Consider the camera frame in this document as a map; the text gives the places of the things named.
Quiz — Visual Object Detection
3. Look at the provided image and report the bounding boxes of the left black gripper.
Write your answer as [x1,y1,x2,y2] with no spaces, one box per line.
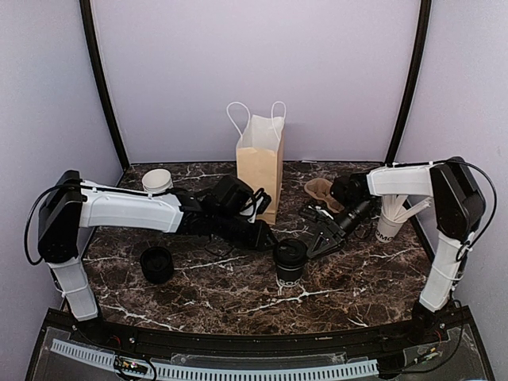
[212,210,279,252]

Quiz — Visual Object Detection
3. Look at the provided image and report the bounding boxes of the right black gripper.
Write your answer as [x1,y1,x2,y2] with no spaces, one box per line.
[306,198,376,260]

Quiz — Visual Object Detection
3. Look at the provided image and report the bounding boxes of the black cup lid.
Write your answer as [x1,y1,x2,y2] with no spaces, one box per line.
[273,238,307,267]

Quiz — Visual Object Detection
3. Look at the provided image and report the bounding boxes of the black paper coffee cup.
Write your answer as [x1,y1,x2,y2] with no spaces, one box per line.
[275,260,306,287]

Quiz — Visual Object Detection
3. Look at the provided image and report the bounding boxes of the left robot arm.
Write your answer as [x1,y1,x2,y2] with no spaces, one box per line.
[29,170,277,346]

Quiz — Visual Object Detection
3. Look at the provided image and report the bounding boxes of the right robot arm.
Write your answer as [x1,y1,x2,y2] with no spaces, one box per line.
[306,156,487,313]

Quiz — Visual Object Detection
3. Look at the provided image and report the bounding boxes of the cardboard cup carrier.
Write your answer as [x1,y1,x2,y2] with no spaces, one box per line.
[304,178,344,213]

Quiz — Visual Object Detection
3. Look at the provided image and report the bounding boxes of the white cup holding straws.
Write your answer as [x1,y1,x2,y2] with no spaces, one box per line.
[375,213,405,243]

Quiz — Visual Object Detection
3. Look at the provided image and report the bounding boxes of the brown paper bag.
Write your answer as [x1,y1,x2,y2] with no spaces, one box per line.
[226,101,287,225]

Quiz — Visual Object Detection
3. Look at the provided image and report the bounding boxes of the wrapped paper straws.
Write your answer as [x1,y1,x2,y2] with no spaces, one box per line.
[382,194,433,223]

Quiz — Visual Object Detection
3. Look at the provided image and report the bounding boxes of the stack of black lids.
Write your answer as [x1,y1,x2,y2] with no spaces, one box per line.
[140,246,175,284]

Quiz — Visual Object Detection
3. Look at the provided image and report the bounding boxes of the stack of paper cups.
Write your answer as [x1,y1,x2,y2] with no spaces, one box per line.
[141,168,173,194]

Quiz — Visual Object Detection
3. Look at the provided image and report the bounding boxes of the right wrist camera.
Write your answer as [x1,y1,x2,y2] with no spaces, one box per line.
[298,205,334,224]

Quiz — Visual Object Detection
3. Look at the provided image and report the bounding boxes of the grey cable duct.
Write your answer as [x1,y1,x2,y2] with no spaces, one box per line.
[49,339,379,380]

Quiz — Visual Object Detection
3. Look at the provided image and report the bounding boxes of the right black frame post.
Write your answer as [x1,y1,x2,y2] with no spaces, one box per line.
[384,0,432,164]

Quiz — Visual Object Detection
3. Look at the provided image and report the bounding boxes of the black frame post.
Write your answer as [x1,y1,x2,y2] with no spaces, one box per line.
[79,0,130,171]
[384,0,432,164]

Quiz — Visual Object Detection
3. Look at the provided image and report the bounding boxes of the left black frame post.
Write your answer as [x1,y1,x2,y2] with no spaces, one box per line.
[79,0,130,171]

